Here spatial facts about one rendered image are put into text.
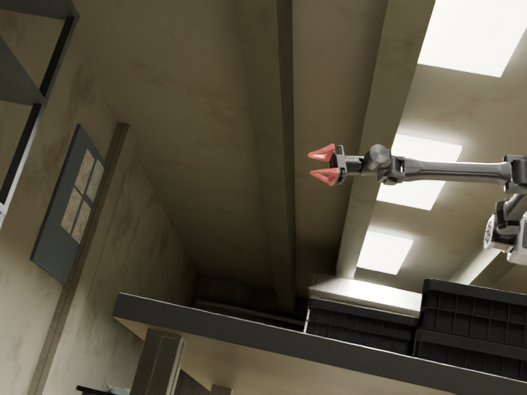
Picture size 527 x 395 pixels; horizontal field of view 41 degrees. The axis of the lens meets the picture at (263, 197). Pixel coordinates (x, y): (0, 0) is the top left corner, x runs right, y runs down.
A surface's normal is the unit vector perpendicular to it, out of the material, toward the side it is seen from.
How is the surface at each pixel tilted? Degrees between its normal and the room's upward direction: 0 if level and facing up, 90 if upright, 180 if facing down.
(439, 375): 90
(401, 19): 180
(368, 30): 180
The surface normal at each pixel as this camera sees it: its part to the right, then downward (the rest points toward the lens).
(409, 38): -0.22, 0.92
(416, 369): -0.05, -0.35
